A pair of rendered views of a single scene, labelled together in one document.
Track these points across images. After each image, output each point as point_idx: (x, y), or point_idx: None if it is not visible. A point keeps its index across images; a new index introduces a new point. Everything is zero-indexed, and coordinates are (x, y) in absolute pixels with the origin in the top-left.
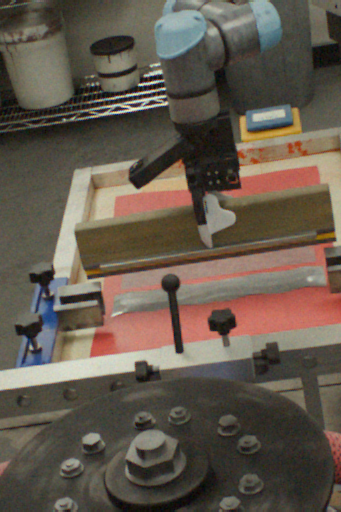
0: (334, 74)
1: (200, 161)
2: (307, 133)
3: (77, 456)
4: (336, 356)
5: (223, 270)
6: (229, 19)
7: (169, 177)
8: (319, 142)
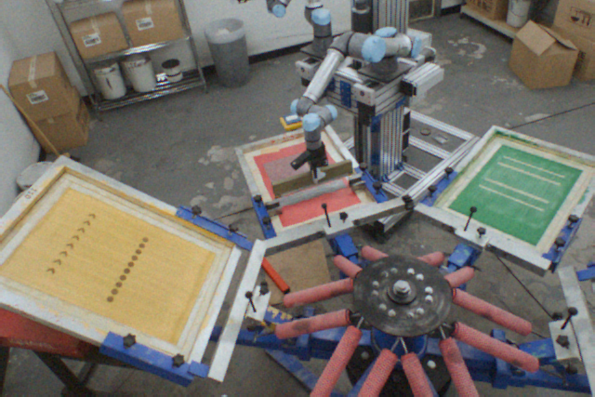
0: (254, 67)
1: (315, 159)
2: None
3: (373, 288)
4: (371, 218)
5: None
6: (323, 114)
7: (268, 146)
8: None
